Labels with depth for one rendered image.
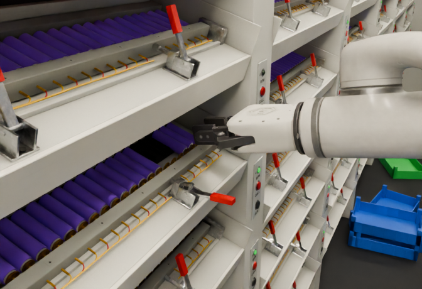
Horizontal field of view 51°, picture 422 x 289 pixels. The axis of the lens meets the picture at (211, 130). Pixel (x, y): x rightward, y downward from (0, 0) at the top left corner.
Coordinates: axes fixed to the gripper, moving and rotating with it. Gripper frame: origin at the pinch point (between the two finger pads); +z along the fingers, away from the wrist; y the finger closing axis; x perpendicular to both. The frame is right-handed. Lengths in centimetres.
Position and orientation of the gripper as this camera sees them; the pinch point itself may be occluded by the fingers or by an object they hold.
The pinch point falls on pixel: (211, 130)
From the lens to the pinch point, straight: 69.8
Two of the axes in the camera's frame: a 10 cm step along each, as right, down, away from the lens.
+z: -8.6, 0.2, 5.0
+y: -4.7, 3.3, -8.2
